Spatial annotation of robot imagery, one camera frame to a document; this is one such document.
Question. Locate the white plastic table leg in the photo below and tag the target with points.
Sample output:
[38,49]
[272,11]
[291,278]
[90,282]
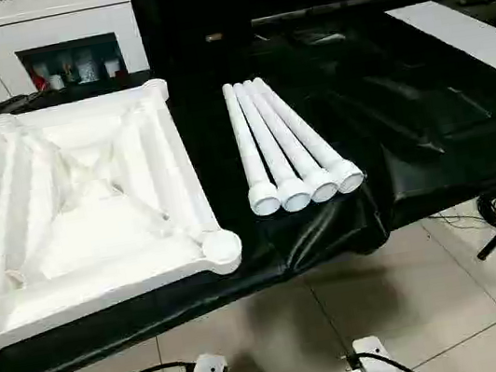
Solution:
[247,148]
[265,145]
[306,139]
[286,142]

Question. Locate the white plastic table top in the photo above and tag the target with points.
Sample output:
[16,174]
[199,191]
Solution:
[89,197]

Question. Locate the black mat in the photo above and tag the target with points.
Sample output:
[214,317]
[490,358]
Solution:
[286,246]

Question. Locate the small tan label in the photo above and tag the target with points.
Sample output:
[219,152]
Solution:
[215,37]

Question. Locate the white textured jar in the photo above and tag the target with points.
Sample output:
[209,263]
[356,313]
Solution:
[86,70]

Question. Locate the white cup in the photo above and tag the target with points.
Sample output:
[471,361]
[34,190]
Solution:
[57,81]

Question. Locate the red bottle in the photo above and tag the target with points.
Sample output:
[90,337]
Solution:
[40,82]

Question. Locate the white flat panel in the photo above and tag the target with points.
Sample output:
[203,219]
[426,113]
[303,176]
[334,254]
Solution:
[465,38]

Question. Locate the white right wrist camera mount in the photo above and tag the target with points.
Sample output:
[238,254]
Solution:
[375,364]

